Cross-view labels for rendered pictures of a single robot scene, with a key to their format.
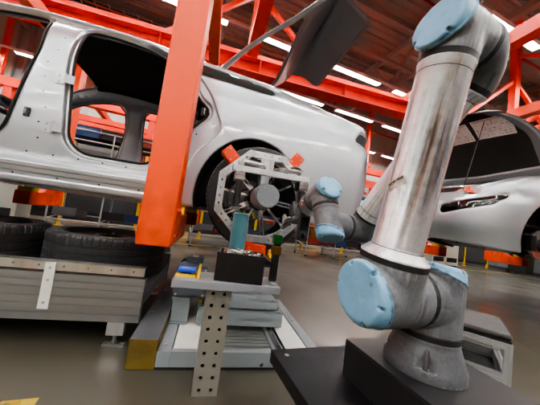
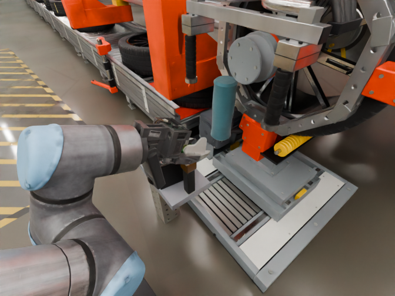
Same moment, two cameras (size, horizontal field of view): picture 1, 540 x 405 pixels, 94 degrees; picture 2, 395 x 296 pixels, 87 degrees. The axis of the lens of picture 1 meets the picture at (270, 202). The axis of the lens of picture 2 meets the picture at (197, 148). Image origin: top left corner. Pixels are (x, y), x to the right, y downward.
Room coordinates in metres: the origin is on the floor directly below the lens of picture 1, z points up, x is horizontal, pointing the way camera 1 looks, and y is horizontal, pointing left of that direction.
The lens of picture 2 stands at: (0.97, -0.48, 1.07)
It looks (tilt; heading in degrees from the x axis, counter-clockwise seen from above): 42 degrees down; 66
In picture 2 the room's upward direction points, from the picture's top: straight up
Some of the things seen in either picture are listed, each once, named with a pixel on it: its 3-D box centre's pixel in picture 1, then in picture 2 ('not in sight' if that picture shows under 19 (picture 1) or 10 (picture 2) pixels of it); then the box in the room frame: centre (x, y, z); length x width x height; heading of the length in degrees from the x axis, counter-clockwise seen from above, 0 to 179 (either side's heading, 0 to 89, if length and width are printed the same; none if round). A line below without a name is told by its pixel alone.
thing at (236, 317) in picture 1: (237, 307); (263, 171); (1.67, 0.11, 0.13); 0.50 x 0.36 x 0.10; 103
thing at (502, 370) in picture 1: (461, 345); not in sight; (1.46, -1.18, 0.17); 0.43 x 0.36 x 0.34; 143
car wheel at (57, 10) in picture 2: not in sight; (70, 6); (0.74, 5.08, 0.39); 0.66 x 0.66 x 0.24
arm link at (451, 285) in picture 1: (428, 293); not in sight; (0.68, -0.45, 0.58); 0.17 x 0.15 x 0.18; 114
